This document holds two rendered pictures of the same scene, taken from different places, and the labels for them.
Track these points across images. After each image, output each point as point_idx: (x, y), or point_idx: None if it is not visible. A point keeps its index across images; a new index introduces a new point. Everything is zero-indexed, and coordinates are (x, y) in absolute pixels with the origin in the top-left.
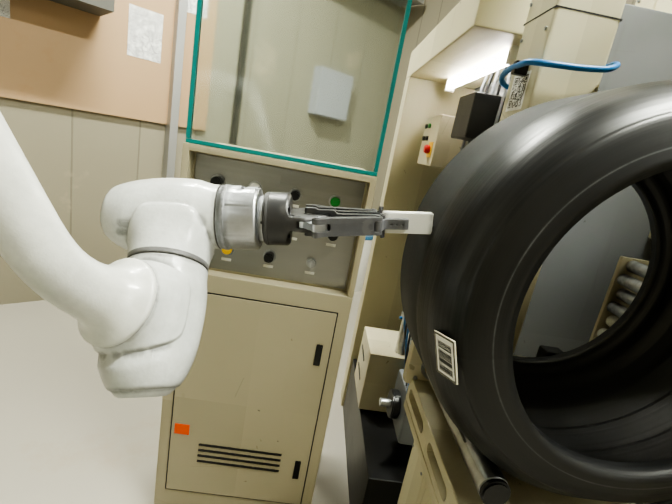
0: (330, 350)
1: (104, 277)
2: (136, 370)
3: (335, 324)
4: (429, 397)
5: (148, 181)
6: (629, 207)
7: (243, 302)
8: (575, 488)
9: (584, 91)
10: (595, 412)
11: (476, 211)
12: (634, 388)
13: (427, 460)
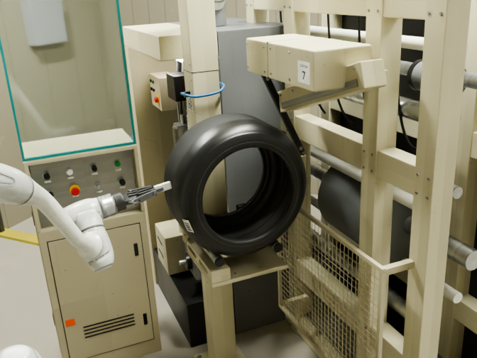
0: (142, 244)
1: (90, 239)
2: (103, 261)
3: (140, 229)
4: (196, 243)
5: (74, 206)
6: (266, 119)
7: None
8: (240, 250)
9: (215, 99)
10: (257, 224)
11: (182, 182)
12: (269, 209)
13: (200, 266)
